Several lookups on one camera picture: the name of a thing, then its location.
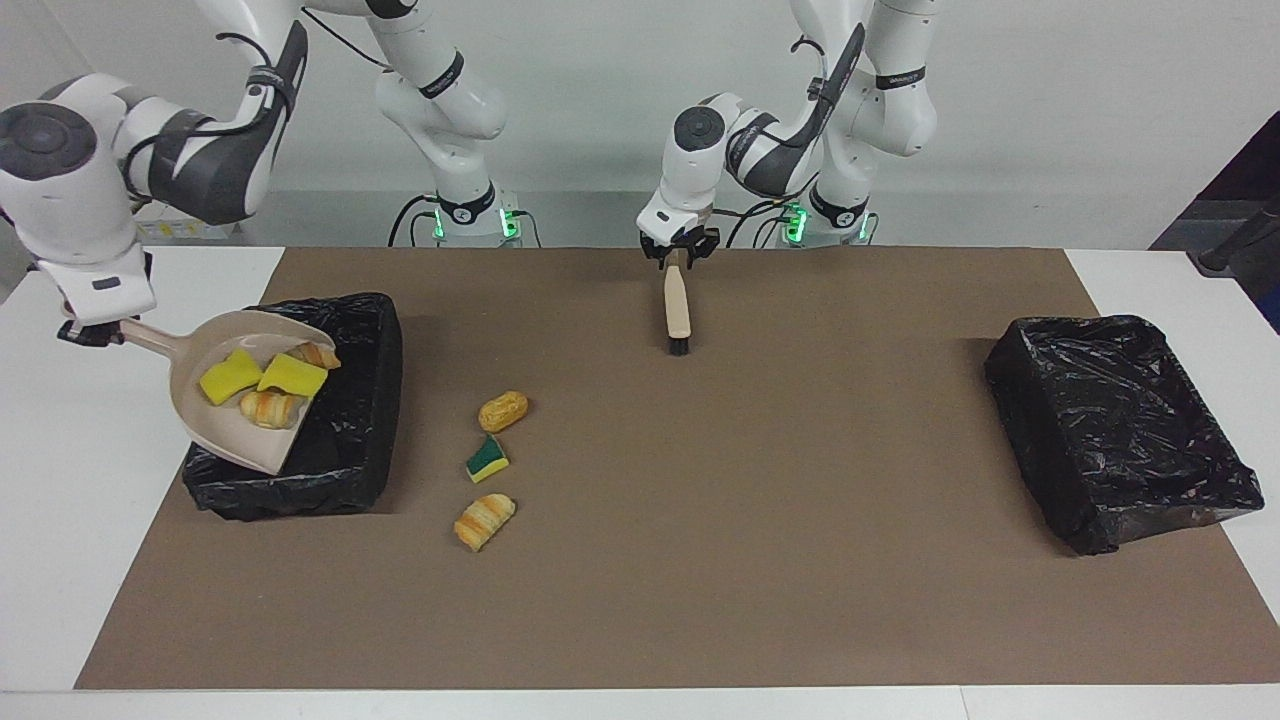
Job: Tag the brown table mat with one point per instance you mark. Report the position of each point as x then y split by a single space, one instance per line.
640 640

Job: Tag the bin with black bag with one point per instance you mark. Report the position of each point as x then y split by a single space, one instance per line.
1120 430
350 430

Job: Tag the beige brush black bristles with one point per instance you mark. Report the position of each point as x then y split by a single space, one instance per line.
678 305

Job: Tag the notched yellow sponge piece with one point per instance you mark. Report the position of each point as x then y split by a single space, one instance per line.
228 378

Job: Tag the small golden croissant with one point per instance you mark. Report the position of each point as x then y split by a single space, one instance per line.
268 408

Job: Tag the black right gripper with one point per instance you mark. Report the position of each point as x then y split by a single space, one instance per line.
90 332

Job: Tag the yellow green sponge wedge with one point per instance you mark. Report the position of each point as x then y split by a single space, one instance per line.
292 376

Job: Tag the black stand leg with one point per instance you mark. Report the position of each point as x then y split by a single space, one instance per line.
1235 245

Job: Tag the beige plastic dustpan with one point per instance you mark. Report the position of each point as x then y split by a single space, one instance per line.
205 430

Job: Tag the pale flaky pastry piece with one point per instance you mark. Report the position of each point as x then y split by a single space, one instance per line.
315 355

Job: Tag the green yellow sponge piece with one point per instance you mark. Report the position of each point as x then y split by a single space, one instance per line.
487 460

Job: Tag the dark partition panel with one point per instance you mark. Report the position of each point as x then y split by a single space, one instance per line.
1255 165

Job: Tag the round brown bread roll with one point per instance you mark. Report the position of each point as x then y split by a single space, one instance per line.
503 411

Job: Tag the orange striped croissant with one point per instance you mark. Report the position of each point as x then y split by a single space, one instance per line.
485 521

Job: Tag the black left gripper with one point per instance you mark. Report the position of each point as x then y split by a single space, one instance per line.
680 242

